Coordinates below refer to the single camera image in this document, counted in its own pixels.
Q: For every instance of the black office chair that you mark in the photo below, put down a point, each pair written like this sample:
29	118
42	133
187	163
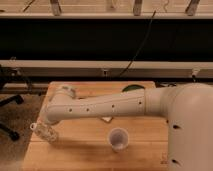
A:
13	135

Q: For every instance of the white paper cup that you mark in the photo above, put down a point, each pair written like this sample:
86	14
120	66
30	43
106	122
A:
118	138

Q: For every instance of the wall power outlet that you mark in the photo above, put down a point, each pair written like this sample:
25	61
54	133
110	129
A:
105	72

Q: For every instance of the clear plastic bottle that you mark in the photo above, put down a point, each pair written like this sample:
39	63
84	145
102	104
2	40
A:
44	132

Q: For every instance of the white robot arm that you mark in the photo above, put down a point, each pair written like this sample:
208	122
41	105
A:
188	109

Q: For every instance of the green bowl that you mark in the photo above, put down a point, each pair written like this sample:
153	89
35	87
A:
132	87

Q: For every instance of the white sponge block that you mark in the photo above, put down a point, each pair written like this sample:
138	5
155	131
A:
107	119

